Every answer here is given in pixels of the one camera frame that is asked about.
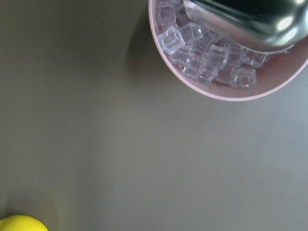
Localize metal ice scoop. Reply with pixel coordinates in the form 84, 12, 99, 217
183, 0, 308, 53

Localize pink bowl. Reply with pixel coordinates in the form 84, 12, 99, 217
148, 0, 308, 102

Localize clear ice cubes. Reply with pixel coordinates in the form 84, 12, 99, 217
154, 0, 276, 90

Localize upper whole lemon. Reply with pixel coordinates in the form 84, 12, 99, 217
0, 215, 48, 231

